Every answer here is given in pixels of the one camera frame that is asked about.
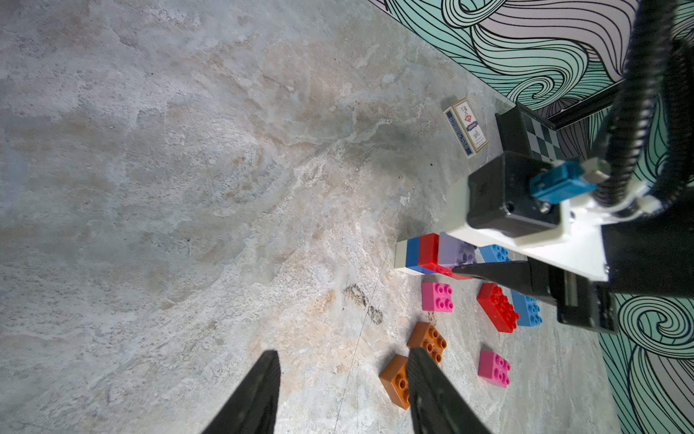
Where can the light blue lego brick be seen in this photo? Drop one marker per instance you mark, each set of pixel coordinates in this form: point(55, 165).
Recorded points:
point(527, 309)
point(494, 254)

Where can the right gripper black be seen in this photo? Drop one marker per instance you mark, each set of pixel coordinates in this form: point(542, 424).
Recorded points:
point(647, 257)

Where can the red lego brick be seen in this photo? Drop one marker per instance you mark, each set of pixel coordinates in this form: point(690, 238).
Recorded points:
point(428, 257)
point(498, 308)

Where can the orange lego brick upper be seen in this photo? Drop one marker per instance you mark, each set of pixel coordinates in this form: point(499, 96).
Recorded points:
point(426, 336)

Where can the light blue lego brick right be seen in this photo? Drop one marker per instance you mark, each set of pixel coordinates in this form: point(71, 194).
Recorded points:
point(527, 309)

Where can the pink lego brick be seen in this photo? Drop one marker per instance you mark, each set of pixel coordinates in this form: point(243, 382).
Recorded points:
point(494, 369)
point(437, 297)

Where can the orange lego brick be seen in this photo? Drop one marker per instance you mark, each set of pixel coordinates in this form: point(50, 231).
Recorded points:
point(395, 382)
point(426, 336)

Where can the black grey chessboard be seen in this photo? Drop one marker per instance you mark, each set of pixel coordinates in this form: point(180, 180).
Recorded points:
point(522, 131)

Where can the light blue lego brick upper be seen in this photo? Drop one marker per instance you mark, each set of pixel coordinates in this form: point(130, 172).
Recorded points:
point(494, 254)

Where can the pink lego brick right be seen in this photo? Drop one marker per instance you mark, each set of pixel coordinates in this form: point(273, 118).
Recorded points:
point(494, 369)

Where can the orange lego brick lower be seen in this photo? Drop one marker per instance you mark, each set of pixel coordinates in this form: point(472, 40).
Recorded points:
point(395, 382)

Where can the small blue lego brick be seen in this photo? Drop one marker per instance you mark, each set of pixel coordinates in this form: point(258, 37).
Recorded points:
point(412, 258)

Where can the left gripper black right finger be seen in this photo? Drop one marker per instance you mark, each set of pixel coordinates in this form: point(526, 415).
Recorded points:
point(435, 404)

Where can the lilac lego brick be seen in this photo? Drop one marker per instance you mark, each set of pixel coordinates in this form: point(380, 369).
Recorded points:
point(453, 253)

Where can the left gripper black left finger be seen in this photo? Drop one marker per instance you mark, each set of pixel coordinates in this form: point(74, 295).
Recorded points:
point(253, 406)

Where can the pink lego brick upper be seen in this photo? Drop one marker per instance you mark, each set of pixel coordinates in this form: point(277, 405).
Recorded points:
point(437, 297)

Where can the playing card box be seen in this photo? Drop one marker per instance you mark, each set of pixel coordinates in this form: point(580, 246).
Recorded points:
point(466, 128)

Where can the white lego brick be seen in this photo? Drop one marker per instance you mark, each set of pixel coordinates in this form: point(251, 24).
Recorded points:
point(400, 261)

